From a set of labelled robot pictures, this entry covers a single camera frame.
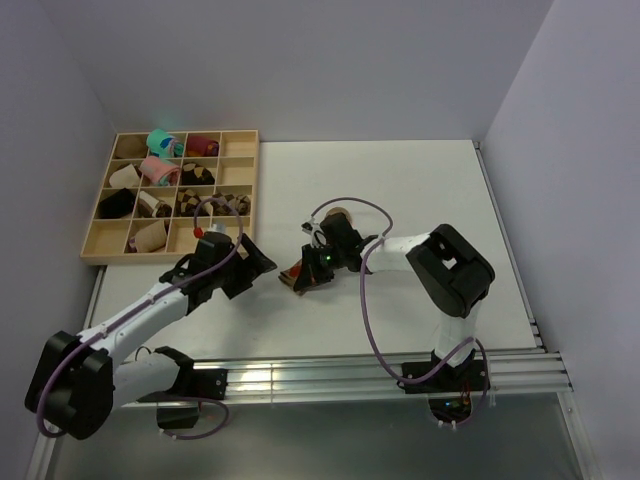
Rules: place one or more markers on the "beige orange argyle sock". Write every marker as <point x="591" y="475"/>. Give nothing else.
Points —
<point x="336" y="215"/>

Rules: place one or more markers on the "aluminium mounting rail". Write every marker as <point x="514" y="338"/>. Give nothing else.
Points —
<point x="339" y="418"/>

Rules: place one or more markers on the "mint green rolled sock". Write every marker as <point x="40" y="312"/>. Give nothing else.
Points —
<point x="164" y="145"/>

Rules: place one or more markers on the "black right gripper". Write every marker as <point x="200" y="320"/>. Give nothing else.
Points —
<point x="310" y="273"/>

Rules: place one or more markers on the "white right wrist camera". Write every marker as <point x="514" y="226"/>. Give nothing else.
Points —
<point x="314" y="230"/>

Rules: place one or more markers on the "pink rolled sock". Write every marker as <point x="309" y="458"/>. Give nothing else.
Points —
<point x="160" y="171"/>

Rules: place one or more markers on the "tan rolled sock purple trim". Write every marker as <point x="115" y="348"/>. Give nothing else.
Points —
<point x="150" y="238"/>

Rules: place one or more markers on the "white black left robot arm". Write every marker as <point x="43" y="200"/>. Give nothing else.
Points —
<point x="81" y="378"/>

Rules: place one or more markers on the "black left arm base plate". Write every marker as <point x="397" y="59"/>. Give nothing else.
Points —
<point x="209" y="384"/>

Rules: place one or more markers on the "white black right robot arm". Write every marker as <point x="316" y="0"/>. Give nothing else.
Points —
<point x="455" y="276"/>

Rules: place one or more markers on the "maroon rolled sock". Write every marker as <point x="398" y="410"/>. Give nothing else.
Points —
<point x="201" y="146"/>

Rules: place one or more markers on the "dark brown argyle rolled sock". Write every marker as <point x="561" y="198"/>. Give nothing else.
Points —
<point x="194" y="174"/>

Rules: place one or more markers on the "brown yellow argyle rolled sock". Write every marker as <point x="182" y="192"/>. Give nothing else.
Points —
<point x="187" y="199"/>

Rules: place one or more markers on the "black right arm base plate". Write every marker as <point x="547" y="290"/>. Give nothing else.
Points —
<point x="470" y="376"/>

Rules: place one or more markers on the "cream and brown rolled sock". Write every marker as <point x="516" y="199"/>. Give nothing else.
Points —
<point x="148" y="206"/>

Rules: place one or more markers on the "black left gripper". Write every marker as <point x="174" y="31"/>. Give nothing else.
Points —
<point x="250" y="267"/>

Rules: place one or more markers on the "black rolled sock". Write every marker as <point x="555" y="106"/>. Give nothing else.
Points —
<point x="116" y="206"/>

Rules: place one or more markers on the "grey brown argyle rolled sock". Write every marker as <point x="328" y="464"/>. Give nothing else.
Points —
<point x="226" y="203"/>

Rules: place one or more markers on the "wooden compartment tray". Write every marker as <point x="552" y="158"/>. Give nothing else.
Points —
<point x="235" y="169"/>

